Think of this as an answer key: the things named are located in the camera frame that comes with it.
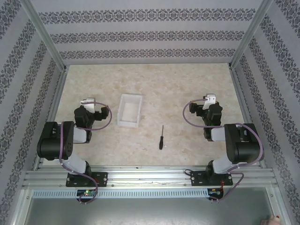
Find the white plastic bin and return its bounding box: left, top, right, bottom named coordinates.
left=116, top=93, right=143, bottom=128

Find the black screwdriver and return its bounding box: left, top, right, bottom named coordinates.
left=158, top=125, right=165, bottom=150

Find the small circuit board green light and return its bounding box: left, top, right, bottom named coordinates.
left=77, top=189, right=97, bottom=197

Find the grey metal shelf panel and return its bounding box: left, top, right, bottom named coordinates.
left=22, top=197, right=281, bottom=225

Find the person's hand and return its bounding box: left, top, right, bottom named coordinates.
left=261, top=215, right=282, bottom=225

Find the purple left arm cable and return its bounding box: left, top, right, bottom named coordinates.
left=58, top=101, right=113, bottom=205

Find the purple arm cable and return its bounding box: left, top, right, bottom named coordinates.
left=58, top=101, right=113, bottom=205
left=183, top=98, right=265, bottom=203

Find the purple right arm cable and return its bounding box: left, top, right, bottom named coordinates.
left=183, top=98, right=265, bottom=203

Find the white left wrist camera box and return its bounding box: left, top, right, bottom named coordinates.
left=80, top=97, right=96, bottom=114

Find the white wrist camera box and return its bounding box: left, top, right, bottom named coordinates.
left=202, top=93, right=217, bottom=111
left=80, top=97, right=96, bottom=114

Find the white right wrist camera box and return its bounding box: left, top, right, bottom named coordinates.
left=202, top=93, right=217, bottom=111

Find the aluminium side rail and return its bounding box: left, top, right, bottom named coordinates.
left=32, top=70, right=68, bottom=171
left=229, top=67, right=267, bottom=168

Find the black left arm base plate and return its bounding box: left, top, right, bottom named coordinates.
left=66, top=172, right=109, bottom=188

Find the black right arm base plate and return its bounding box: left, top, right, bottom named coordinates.
left=190, top=169, right=233, bottom=187

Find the aluminium mounting rail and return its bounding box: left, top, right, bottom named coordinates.
left=22, top=165, right=280, bottom=188

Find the slotted grey cable duct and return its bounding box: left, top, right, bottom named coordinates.
left=32, top=188, right=211, bottom=199

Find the aluminium frame post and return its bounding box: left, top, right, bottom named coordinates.
left=19, top=0, right=69, bottom=72
left=228, top=0, right=274, bottom=70

